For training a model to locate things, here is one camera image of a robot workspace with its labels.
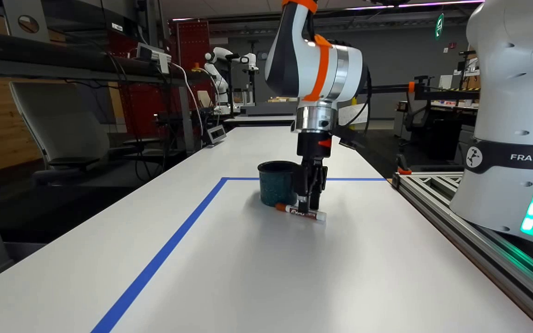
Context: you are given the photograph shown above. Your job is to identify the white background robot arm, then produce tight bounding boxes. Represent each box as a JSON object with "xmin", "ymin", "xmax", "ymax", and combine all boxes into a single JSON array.
[{"xmin": 203, "ymin": 46, "xmax": 258, "ymax": 115}]

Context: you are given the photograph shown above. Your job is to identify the grey chair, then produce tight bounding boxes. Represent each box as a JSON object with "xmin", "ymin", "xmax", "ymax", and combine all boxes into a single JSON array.
[{"xmin": 9, "ymin": 83, "xmax": 110, "ymax": 183}]

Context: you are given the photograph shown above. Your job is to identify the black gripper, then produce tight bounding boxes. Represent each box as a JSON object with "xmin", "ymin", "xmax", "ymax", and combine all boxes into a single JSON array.
[{"xmin": 294, "ymin": 133, "xmax": 331, "ymax": 213}]

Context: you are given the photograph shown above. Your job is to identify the white orange robot arm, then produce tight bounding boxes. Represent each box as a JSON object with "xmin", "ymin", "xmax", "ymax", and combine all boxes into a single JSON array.
[{"xmin": 264, "ymin": 0, "xmax": 366, "ymax": 217}]

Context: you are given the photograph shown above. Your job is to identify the aluminium rail frame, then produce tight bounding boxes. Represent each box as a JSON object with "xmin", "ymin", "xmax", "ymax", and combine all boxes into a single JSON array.
[{"xmin": 390, "ymin": 172, "xmax": 533, "ymax": 320}]

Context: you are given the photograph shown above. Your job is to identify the dark teal cup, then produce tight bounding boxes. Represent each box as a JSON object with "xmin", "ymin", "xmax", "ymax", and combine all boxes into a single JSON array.
[{"xmin": 257, "ymin": 161, "xmax": 297, "ymax": 206}]

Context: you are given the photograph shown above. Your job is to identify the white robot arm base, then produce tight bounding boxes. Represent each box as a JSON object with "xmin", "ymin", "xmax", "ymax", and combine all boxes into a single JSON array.
[{"xmin": 449, "ymin": 0, "xmax": 533, "ymax": 243}]

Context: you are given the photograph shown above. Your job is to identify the white box on shelf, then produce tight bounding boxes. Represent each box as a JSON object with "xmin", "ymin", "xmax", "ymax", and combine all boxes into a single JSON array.
[{"xmin": 136, "ymin": 43, "xmax": 171, "ymax": 74}]

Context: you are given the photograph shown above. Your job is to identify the red marker with white cap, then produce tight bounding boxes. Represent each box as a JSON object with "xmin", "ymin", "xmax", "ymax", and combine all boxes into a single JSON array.
[{"xmin": 273, "ymin": 204, "xmax": 327, "ymax": 222}]

